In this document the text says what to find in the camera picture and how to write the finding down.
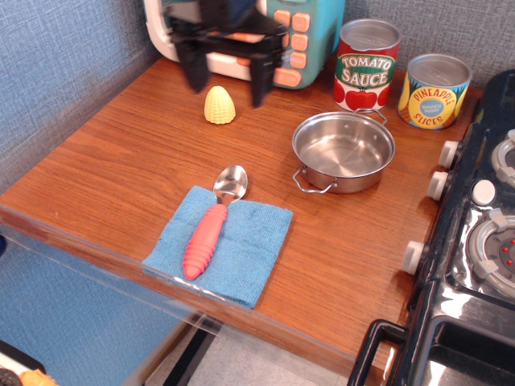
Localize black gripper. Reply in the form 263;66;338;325
163;1;286;108

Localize stainless steel pot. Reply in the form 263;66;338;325
292;109;396;194

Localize blue towel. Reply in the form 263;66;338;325
143;186;293;309

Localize white stove knob bottom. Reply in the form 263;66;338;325
402;240;425;275

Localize white stove knob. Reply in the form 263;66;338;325
426;171;448;201
439;141;459;169
402;240;425;275

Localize yellow toy corn piece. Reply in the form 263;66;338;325
204;86;236;125

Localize teal toy microwave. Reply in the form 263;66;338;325
142;1;345;89

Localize tomato sauce can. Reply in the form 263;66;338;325
333;18;402;111

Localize pineapple slices can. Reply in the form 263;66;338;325
398;53;472;130

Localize white stove knob top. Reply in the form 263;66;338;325
439;141;459;169

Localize white stove knob middle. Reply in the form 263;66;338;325
426;171;448;201

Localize black toy stove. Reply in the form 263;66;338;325
348;70;514;385

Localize orange fuzzy object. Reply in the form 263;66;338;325
19;369;57;386

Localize spoon with pink handle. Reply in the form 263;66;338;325
182;165;249;280

